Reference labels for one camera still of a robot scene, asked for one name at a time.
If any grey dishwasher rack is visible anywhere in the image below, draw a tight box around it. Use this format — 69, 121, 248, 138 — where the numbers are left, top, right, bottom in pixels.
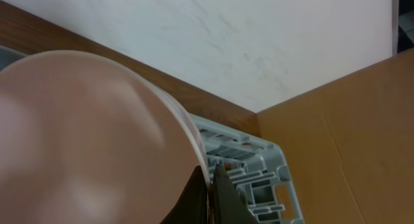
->
0, 45, 305, 224

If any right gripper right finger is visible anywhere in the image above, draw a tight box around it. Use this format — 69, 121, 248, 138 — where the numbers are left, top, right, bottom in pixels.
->
212, 164, 258, 224

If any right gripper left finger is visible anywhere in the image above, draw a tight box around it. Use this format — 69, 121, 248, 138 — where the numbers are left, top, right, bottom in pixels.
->
161, 166, 208, 224

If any cardboard box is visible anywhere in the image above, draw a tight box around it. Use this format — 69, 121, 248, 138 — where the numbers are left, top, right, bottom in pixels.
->
257, 50, 413, 223

